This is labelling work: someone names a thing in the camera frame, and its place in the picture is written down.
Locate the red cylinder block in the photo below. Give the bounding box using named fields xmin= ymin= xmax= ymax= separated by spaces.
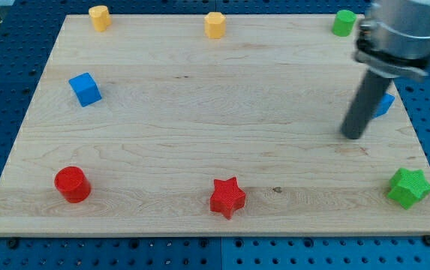
xmin=54 ymin=166 xmax=91 ymax=203

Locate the light wooden board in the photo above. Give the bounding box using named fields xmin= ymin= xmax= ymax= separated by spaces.
xmin=0 ymin=15 xmax=430 ymax=238

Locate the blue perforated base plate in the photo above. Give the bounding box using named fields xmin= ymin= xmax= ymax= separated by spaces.
xmin=0 ymin=1 xmax=430 ymax=269

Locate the green cylinder block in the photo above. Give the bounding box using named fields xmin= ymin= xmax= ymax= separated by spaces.
xmin=332 ymin=10 xmax=357 ymax=37

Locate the yellow hexagon block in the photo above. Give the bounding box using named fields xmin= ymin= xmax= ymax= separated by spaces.
xmin=204 ymin=12 xmax=226 ymax=39

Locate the small blue block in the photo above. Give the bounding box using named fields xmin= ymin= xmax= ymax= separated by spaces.
xmin=373 ymin=93 xmax=395 ymax=119

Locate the green star block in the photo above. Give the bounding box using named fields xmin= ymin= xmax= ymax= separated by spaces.
xmin=386 ymin=167 xmax=430 ymax=209

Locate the red star block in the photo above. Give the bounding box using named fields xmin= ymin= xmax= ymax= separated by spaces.
xmin=209 ymin=176 xmax=246 ymax=220

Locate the blue cube block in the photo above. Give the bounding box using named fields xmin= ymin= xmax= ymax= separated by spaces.
xmin=68 ymin=73 xmax=102 ymax=107

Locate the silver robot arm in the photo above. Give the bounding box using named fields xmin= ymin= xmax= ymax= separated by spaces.
xmin=353 ymin=0 xmax=430 ymax=82

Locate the yellow heart-shaped block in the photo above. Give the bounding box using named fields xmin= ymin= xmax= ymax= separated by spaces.
xmin=89 ymin=5 xmax=112 ymax=32

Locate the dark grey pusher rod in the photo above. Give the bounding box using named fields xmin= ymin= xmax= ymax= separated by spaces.
xmin=340 ymin=70 xmax=392 ymax=140

